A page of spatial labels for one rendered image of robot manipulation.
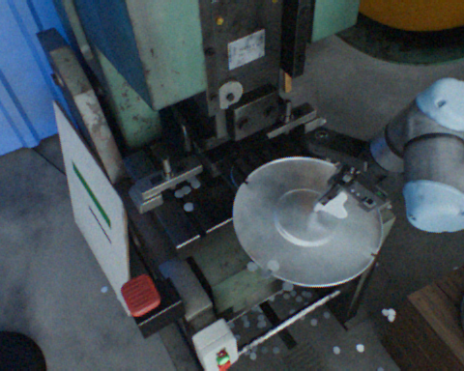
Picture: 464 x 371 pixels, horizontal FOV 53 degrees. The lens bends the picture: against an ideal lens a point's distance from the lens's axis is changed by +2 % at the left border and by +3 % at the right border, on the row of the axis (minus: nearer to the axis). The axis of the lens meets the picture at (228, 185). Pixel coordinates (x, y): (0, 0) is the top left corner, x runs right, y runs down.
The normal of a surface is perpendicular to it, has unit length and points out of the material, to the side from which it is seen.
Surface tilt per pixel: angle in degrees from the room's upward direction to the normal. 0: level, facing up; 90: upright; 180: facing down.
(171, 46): 90
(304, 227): 6
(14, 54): 90
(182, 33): 90
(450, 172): 10
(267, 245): 6
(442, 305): 0
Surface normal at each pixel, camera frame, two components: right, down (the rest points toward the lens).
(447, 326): -0.06, -0.61
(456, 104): 0.27, -0.40
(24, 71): 0.51, 0.66
